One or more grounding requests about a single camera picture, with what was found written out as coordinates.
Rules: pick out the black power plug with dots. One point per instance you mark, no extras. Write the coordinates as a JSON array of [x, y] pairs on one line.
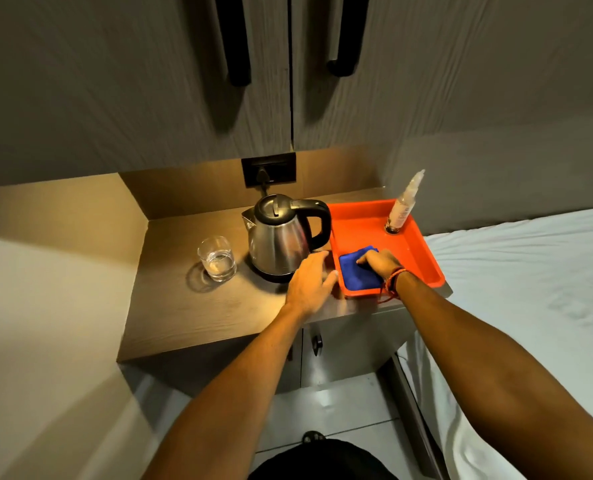
[[263, 179]]

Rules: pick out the grey cabinet door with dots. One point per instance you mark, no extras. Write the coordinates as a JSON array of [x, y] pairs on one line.
[[289, 374], [451, 64], [351, 344], [101, 79]]

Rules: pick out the orange plastic tray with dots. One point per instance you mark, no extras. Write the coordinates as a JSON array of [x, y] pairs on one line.
[[361, 227]]

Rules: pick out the black kettle base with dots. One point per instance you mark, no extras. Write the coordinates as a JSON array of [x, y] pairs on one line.
[[271, 277]]

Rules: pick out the blue cleaning cloth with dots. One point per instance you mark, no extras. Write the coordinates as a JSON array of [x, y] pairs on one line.
[[355, 275]]

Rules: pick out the person's black shoe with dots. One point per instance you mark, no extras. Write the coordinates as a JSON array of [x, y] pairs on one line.
[[313, 437]]

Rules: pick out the glass of water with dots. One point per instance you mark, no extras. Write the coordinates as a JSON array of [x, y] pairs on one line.
[[217, 259]]

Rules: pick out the person's right hand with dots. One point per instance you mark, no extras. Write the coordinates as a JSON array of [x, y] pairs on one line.
[[384, 263]]

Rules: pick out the person's left hand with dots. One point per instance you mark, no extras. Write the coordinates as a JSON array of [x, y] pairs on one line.
[[306, 287]]

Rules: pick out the clear spray bottle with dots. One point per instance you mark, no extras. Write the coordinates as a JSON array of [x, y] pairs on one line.
[[404, 204]]

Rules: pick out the grey lower cabinet door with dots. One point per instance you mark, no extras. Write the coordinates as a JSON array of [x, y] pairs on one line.
[[289, 374], [351, 344]]

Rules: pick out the dark cabinet knob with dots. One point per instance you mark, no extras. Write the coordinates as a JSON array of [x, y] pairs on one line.
[[317, 344], [290, 352]]

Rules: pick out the person's left thumb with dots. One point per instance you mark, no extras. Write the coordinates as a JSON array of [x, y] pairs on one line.
[[331, 279]]

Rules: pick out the person's right fingers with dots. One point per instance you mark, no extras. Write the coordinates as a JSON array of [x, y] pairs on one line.
[[367, 257]]

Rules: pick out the person's right forearm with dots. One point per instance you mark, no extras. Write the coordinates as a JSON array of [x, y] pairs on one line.
[[496, 374]]

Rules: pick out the person's left forearm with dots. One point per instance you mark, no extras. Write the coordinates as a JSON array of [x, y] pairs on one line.
[[226, 394]]

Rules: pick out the stainless steel electric kettle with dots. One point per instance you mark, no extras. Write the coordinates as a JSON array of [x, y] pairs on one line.
[[279, 234]]

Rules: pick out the white bed sheet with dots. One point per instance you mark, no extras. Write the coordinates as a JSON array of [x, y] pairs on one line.
[[536, 274]]

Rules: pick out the black wall socket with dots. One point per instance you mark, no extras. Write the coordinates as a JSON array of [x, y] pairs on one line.
[[281, 167]]

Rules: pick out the grey upper cabinet door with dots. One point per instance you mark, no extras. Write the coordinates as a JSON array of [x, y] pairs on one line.
[[451, 64], [101, 79]]

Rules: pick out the dark bed frame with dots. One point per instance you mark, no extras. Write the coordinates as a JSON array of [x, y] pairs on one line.
[[416, 419]]

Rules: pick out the person's black clothing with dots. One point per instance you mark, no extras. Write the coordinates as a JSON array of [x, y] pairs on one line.
[[326, 462]]

